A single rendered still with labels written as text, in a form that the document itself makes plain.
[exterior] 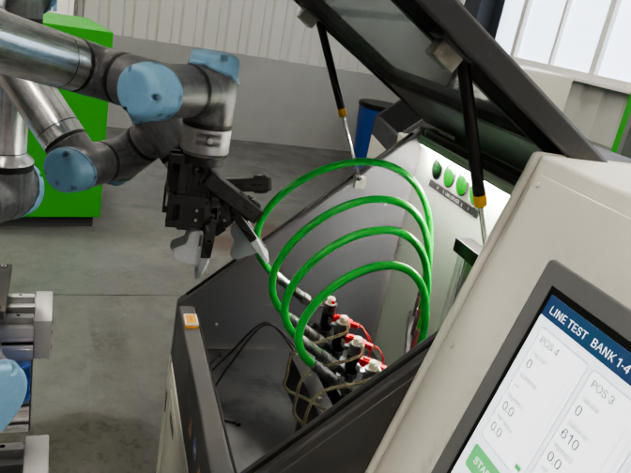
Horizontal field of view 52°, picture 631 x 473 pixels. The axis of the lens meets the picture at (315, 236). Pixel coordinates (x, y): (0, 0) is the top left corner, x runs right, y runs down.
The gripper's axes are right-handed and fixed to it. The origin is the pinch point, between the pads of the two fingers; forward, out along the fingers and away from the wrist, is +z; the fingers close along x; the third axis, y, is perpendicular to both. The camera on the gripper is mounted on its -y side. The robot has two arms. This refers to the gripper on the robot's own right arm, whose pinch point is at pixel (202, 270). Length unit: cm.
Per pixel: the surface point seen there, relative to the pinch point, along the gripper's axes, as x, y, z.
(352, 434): 22.9, -22.5, 16.3
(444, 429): 34.7, -29.8, 6.4
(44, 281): -251, 41, 124
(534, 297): 38, -35, -16
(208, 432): 5.1, -4.1, 28.8
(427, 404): 29.3, -29.8, 6.3
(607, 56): -392, -398, -48
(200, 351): -21.9, -5.8, 28.8
